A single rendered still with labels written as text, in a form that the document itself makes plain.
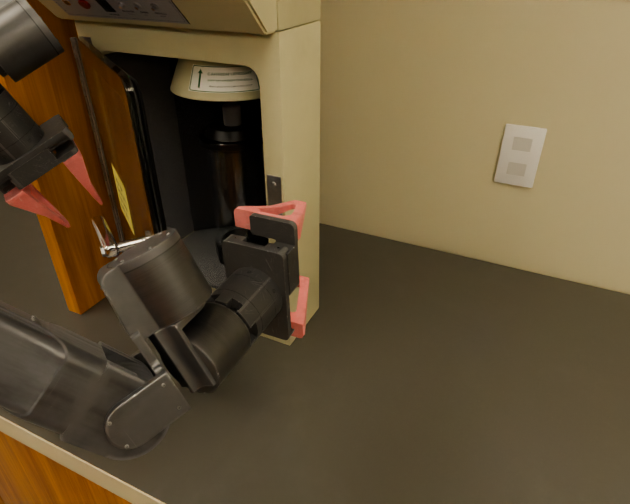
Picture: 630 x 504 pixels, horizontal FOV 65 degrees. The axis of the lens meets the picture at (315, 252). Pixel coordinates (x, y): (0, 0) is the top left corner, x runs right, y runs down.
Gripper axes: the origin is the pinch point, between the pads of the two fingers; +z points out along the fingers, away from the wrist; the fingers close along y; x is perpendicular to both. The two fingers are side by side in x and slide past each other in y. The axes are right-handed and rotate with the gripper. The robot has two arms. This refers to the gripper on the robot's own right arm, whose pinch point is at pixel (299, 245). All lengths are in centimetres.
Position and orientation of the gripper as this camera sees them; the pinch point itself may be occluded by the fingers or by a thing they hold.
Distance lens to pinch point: 53.6
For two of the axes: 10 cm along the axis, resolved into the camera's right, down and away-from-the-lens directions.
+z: 4.2, -5.0, 7.6
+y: -0.2, -8.4, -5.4
